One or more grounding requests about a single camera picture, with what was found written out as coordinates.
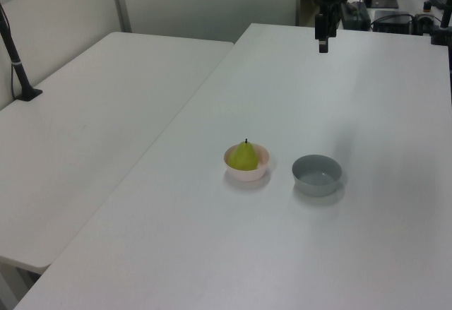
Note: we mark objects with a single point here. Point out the green pear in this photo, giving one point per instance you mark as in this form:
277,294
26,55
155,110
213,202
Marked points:
243,156

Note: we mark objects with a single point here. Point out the black tool case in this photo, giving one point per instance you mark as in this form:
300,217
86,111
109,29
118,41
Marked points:
356,15

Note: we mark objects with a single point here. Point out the pink bowl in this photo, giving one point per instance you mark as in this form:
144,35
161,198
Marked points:
247,175

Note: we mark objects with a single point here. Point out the grey bowl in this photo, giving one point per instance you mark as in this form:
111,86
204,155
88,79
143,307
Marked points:
316,179

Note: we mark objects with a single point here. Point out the black clamp mount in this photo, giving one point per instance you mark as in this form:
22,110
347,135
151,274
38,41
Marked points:
443,27

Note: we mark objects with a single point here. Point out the black electronics box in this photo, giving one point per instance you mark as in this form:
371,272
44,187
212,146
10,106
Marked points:
392,20

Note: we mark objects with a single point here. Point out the black camera stand pole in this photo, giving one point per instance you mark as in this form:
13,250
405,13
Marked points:
16,63

